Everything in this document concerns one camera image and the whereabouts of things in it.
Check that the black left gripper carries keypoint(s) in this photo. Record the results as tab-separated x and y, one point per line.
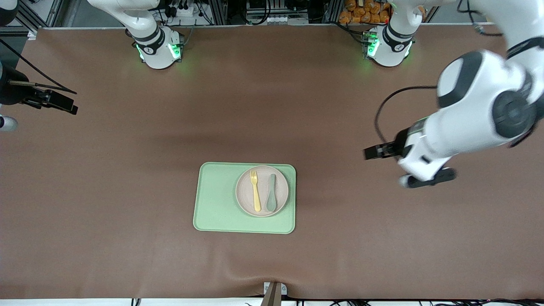
399	144

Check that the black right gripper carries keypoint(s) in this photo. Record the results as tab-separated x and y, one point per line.
9	91

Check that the round beige plate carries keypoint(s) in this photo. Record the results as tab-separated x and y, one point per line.
282	191

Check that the yellow plastic fork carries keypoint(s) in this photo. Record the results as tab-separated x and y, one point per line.
256	195

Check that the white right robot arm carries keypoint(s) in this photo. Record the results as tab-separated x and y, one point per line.
155	51

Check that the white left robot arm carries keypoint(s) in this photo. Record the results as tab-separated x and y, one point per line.
467	123

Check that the brown table cloth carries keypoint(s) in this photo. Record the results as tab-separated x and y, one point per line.
272	106

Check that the green plastic spoon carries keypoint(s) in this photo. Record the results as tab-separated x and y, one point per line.
271	204

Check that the white power strip with plugs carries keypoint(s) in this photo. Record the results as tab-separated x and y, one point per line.
187	12

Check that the long white socket strip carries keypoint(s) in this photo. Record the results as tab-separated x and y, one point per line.
276	19

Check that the light green rectangular tray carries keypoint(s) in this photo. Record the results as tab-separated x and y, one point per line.
214	199

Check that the aluminium frame post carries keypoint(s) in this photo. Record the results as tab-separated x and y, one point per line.
29	19

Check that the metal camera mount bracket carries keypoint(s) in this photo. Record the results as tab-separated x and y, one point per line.
272	297

